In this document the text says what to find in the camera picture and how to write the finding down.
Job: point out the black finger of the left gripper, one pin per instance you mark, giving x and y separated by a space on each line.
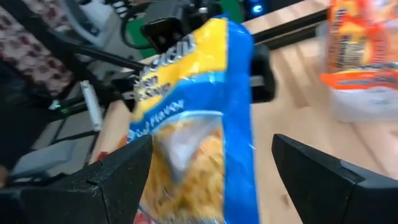
121 87
264 71

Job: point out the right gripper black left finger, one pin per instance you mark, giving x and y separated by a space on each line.
93 196

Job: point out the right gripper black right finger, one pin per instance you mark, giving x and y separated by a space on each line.
326 193

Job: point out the blue soy sauce ramen packet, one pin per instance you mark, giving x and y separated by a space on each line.
202 56

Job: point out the orange chicken ramen packet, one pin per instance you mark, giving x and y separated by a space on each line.
357 46

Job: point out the green floor mat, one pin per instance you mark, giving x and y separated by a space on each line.
140 34

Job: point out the black device with blue light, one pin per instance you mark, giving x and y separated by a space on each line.
256 7

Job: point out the translucent white plastic bin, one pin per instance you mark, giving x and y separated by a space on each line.
363 105

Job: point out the person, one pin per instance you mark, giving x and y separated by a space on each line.
28 53

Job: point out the black aluminium table frame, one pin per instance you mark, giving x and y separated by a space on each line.
289 29

